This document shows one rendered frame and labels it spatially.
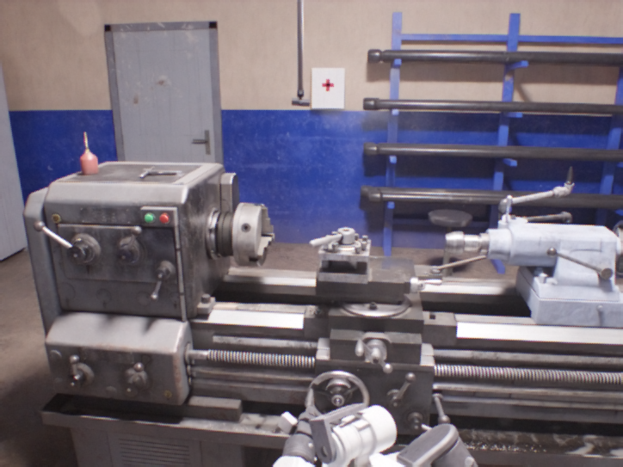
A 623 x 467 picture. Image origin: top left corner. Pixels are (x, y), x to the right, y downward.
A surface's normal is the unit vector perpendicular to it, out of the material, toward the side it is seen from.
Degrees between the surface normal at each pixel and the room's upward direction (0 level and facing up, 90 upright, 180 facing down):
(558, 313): 90
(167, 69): 90
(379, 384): 90
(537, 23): 90
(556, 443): 0
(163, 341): 32
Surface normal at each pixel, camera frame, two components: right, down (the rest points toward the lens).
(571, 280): -0.11, -0.11
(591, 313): -0.12, 0.31
